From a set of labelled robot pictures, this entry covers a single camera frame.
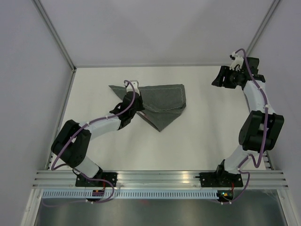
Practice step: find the grey cloth napkin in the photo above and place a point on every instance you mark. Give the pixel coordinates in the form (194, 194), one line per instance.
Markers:
(162, 103)

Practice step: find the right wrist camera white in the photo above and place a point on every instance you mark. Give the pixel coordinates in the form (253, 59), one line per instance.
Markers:
(237, 62)

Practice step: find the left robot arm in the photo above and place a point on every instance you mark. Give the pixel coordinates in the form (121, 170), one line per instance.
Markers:
(73, 140)

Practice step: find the white slotted cable duct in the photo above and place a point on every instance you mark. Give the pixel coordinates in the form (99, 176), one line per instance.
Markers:
(130, 194)

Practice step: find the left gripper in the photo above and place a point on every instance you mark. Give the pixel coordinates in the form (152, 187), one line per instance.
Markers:
(141, 108)

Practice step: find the right side aluminium rail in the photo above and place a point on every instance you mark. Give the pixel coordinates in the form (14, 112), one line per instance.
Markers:
(258, 132)

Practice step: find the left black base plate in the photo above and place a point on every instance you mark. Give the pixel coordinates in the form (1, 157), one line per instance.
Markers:
(101, 179)

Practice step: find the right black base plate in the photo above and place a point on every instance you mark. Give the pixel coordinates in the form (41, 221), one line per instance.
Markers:
(211, 180)

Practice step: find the fork with pink handle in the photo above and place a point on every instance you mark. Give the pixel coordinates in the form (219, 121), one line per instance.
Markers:
(143, 115)

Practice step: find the aluminium rail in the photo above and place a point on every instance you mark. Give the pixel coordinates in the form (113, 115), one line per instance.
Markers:
(258, 132)
(66, 95)
(259, 179)

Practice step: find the left aluminium frame post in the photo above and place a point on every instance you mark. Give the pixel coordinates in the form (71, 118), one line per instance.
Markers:
(47, 21)

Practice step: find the aluminium front rail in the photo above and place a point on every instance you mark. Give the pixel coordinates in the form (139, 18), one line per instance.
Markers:
(259, 179)

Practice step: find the aluminium frame post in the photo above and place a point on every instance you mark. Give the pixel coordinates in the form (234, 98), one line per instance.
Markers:
(263, 25)
(47, 21)

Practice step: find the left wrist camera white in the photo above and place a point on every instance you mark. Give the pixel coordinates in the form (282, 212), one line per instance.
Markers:
(132, 86)

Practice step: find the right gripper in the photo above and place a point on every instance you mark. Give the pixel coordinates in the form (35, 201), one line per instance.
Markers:
(224, 71)

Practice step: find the right aluminium frame post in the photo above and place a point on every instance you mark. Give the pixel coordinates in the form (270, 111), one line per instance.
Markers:
(263, 25)

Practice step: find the left side aluminium rail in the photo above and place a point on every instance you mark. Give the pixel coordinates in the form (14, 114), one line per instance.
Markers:
(66, 95)

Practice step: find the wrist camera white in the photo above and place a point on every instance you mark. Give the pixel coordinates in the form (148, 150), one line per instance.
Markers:
(132, 86)
(237, 62)

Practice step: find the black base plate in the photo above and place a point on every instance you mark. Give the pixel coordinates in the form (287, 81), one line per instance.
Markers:
(101, 179)
(211, 180)

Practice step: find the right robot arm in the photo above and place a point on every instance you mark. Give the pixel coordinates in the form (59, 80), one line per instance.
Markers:
(235, 163)

